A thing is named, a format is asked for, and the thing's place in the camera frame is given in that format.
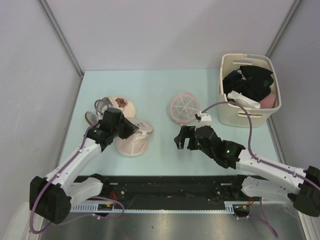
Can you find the pink mesh cylindrical laundry bag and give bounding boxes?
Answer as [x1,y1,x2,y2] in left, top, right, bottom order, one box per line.
[116,118,154,157]

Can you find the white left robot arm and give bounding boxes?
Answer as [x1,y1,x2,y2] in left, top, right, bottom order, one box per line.
[29,108,139,225]

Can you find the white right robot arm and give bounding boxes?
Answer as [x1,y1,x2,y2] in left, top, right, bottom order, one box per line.
[174,125,320,217]

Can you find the beige bra on table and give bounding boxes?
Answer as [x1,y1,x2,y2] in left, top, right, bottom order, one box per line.
[84,96,137,126]

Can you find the pink round mesh laundry bag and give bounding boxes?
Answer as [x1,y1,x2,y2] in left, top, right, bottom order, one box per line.
[169,93,200,125]

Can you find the cream plastic laundry basket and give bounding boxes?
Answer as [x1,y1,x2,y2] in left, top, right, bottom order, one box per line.
[217,53,282,128]

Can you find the white garment in basket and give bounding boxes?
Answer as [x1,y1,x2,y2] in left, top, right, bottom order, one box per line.
[227,90,261,109]

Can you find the pink garment in basket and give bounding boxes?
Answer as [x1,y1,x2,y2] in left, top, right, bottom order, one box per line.
[259,93,276,109]

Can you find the black clothes in basket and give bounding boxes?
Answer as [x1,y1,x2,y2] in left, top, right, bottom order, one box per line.
[222,65,274,102]

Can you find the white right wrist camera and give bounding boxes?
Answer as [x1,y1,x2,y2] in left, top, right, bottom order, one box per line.
[195,112,212,126]

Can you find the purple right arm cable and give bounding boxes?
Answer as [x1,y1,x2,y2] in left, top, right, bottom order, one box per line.
[201,101,320,238]

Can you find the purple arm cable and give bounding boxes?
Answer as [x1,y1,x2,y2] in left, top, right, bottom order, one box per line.
[29,99,126,234]
[201,101,320,238]

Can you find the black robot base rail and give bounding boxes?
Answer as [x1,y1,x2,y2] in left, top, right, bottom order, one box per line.
[67,175,266,216]

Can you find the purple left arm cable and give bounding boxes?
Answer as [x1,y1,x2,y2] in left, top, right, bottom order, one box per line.
[29,99,126,234]

